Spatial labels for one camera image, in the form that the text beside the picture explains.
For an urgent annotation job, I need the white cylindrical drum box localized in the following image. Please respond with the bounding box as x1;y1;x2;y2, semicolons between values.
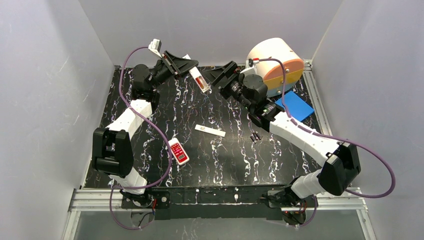
246;37;305;98

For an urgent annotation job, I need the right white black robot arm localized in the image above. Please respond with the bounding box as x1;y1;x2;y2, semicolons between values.
202;58;361;216

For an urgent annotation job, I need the blue square plate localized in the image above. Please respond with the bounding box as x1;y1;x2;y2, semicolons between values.
284;90;315;122

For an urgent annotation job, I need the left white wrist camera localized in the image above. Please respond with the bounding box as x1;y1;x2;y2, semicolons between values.
148;38;162;59

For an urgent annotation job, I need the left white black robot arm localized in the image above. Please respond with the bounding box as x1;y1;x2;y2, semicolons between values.
91;51;199;209

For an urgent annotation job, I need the white remote battery cover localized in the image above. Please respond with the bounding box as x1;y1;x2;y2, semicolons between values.
194;124;226;138

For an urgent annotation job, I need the red orange battery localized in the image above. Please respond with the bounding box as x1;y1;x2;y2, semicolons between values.
195;77;204;89

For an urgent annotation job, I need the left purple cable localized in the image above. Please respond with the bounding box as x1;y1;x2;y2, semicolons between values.
109;46;174;231

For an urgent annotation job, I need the red white remote control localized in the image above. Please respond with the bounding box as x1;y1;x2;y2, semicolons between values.
168;137;190;166

